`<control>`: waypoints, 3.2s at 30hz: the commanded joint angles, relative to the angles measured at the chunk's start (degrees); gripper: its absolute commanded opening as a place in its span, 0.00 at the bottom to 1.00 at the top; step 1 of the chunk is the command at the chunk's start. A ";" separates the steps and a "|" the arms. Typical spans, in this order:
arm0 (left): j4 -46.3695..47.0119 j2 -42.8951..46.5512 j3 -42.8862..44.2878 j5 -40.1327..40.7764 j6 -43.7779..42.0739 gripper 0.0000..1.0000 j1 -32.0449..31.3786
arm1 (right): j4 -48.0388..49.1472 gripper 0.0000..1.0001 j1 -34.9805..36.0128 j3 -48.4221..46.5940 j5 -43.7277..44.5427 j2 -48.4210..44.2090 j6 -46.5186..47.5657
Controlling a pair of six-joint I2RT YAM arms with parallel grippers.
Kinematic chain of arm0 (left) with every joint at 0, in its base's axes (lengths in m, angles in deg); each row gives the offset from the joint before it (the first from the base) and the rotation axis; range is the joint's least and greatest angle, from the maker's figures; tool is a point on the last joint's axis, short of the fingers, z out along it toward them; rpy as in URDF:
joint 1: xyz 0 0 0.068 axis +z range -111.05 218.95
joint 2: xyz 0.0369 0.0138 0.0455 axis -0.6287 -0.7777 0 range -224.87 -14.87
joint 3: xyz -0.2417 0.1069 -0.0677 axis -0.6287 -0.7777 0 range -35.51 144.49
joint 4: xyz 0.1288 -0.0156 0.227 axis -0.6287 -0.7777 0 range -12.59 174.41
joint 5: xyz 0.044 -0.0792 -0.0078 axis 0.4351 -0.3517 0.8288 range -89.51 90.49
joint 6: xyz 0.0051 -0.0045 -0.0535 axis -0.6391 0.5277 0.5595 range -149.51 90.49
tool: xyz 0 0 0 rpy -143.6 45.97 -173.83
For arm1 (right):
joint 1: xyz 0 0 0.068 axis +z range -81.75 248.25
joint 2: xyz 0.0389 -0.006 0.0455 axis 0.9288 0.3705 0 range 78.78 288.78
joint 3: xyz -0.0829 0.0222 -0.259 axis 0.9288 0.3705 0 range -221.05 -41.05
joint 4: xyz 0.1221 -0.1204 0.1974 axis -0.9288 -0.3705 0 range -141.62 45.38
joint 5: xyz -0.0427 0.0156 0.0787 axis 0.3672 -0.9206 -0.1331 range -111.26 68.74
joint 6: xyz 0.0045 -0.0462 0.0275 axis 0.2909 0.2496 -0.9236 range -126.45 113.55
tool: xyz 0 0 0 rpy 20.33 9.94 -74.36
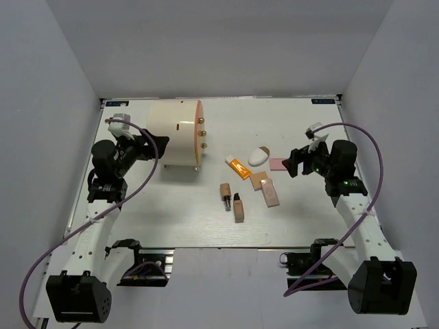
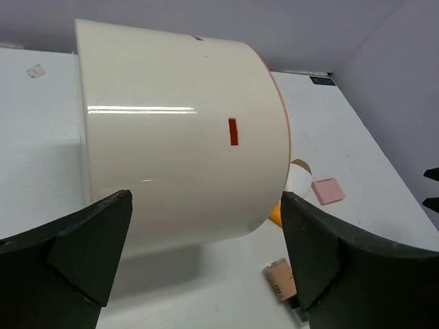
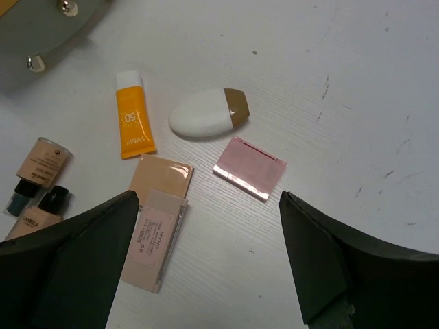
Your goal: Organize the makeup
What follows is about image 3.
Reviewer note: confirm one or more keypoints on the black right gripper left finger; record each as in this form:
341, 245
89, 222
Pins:
66, 275

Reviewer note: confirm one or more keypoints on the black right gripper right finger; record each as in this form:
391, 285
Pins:
345, 278

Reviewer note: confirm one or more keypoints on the Lamela foundation bottle black cap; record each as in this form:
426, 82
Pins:
49, 211

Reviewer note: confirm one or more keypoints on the yellow sunscreen tube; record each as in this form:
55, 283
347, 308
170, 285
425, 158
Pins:
134, 125

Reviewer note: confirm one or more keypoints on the white egg-shaped bottle brown cap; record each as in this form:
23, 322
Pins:
209, 113

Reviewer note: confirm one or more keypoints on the white cylindrical drawer organizer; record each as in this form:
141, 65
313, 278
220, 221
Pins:
30, 30

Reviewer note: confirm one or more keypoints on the pale pink rectangular palette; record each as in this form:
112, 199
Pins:
153, 240

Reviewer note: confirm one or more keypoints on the beige square compact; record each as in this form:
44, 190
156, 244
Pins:
161, 174

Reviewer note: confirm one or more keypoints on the pink square compact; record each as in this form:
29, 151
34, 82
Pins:
249, 168

